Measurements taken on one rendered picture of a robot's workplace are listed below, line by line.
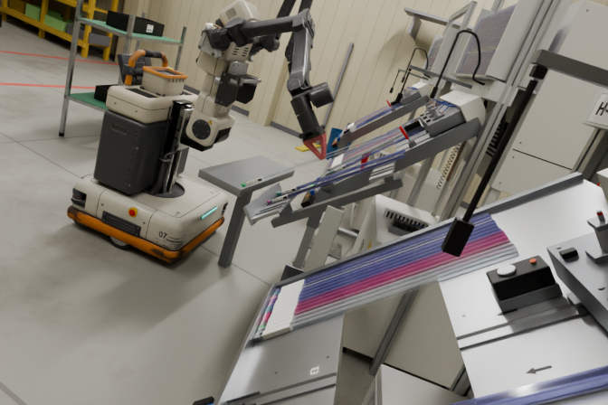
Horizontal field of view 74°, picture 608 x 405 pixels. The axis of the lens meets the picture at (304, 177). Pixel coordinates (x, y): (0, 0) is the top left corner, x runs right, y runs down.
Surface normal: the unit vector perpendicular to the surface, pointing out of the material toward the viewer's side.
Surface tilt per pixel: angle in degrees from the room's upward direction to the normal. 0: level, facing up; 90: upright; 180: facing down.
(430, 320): 90
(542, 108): 90
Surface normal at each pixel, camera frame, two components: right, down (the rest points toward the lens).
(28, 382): 0.31, -0.90
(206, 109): -0.23, 0.23
